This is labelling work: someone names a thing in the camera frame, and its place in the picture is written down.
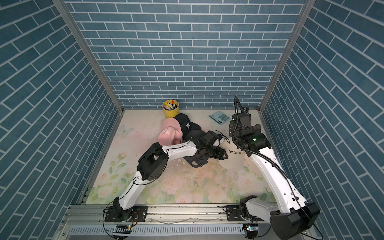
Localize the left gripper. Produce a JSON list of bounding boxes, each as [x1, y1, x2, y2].
[[204, 145, 230, 161]]

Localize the black cap front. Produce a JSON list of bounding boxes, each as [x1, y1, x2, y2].
[[184, 130, 209, 168]]

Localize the black cap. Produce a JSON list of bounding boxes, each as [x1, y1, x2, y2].
[[174, 114, 202, 140], [184, 130, 209, 168]]

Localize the beige Colorado cap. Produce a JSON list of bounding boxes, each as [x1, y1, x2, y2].
[[219, 140, 245, 171]]

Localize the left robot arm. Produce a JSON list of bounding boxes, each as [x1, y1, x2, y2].
[[103, 130, 229, 223]]

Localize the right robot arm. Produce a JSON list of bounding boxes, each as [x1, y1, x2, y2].
[[229, 113, 320, 240]]

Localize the black cap rear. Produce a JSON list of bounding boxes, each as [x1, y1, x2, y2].
[[174, 114, 202, 140]]

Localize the pink baseball cap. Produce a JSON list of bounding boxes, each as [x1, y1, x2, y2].
[[158, 118, 183, 146]]

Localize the light blue calculator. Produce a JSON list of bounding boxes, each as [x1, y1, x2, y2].
[[209, 111, 232, 126]]

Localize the yellow pen cup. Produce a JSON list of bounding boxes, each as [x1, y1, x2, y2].
[[162, 100, 180, 119]]

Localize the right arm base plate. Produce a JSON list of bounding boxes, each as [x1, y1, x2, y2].
[[222, 205, 263, 222]]

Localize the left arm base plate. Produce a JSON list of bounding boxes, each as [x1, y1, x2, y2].
[[103, 206, 148, 224]]

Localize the aluminium front rail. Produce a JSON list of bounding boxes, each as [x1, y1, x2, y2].
[[52, 203, 319, 240]]

